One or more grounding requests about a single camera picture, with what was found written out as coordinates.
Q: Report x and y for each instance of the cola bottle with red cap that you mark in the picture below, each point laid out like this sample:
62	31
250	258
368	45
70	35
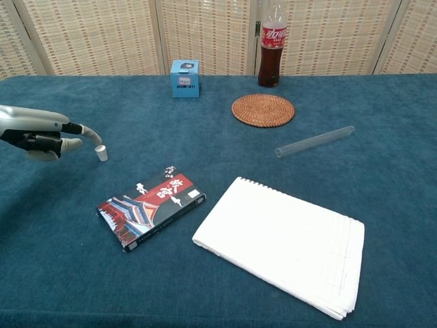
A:
271	61

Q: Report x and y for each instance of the red and black book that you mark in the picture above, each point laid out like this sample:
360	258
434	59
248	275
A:
150	210

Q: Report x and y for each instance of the white spiral notebook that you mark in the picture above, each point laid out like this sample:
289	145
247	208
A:
283	246

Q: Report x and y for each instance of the small light blue box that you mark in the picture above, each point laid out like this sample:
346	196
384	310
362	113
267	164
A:
185	82

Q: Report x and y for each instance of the white tube cap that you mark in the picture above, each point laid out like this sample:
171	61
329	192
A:
101	154

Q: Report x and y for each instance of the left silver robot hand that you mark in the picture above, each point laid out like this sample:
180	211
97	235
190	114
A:
30	119

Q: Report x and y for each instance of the clear glass test tube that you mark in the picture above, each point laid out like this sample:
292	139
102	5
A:
314	141

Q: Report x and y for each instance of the blue table cloth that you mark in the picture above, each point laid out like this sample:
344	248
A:
68	273

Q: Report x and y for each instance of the black screen hinge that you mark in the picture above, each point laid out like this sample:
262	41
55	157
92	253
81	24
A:
257	28

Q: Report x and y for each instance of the bamboo folding screen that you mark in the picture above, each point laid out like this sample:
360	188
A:
102	34

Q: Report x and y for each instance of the round woven rattan coaster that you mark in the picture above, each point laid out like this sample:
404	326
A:
263	110

